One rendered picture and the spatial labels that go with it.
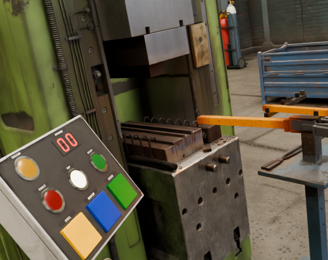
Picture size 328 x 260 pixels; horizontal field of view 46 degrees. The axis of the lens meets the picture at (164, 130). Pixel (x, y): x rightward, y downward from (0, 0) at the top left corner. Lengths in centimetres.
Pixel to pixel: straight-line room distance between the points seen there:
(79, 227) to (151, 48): 64
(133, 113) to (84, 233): 106
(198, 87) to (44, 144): 88
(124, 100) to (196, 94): 36
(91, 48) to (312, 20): 885
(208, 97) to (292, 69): 363
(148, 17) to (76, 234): 72
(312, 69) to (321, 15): 475
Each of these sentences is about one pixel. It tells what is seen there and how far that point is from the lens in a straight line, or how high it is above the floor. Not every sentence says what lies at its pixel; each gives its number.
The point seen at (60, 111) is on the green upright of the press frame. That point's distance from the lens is 122.
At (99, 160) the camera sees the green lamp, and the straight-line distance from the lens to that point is 100.
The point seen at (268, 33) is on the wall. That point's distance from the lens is 1062.
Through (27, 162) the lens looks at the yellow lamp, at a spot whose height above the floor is 117.
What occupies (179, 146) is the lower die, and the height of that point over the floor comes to 97.
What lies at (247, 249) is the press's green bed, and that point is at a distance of 175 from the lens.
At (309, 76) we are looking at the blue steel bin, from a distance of 516.
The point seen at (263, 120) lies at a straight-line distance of 117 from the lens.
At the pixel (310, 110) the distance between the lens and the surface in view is 156.
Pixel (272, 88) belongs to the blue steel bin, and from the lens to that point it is 547.
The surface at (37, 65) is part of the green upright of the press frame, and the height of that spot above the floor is 134.
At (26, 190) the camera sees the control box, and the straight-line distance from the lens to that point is 82.
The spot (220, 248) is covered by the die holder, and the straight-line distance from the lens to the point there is 157.
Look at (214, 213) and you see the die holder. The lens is 148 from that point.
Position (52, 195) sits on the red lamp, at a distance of 85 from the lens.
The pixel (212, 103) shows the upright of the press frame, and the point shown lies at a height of 101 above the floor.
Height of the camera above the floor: 141
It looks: 16 degrees down
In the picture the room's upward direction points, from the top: 10 degrees counter-clockwise
